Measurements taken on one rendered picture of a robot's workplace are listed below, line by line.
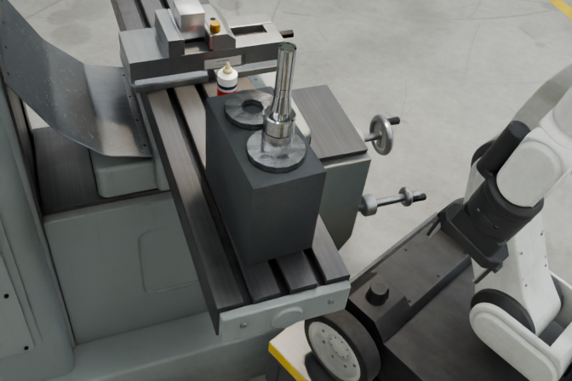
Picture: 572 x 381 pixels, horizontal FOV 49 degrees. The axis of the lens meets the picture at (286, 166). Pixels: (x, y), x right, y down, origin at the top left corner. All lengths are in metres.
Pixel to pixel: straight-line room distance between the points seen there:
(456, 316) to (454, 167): 1.29
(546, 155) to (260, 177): 0.39
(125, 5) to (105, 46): 1.54
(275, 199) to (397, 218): 1.54
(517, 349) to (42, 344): 1.09
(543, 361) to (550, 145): 0.60
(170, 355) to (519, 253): 0.97
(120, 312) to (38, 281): 0.32
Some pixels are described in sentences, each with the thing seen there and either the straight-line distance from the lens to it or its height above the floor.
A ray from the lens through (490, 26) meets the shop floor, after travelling 3.74.
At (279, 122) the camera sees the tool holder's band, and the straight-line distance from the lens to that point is 0.88.
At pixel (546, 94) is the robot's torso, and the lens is 1.07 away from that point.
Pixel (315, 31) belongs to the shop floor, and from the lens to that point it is 3.35.
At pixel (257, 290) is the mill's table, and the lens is 1.01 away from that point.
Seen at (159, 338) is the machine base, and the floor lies 0.20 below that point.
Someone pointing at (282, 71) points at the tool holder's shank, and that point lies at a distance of 0.83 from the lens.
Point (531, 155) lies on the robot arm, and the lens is 0.85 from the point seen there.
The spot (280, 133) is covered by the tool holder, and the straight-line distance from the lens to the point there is 0.89.
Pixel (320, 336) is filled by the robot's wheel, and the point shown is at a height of 0.48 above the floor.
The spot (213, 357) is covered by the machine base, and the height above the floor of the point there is 0.17.
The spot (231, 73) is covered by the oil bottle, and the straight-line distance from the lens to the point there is 1.26.
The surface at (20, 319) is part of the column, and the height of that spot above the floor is 0.48.
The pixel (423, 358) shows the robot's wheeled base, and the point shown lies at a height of 0.57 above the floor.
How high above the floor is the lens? 1.77
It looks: 44 degrees down
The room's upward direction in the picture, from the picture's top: 8 degrees clockwise
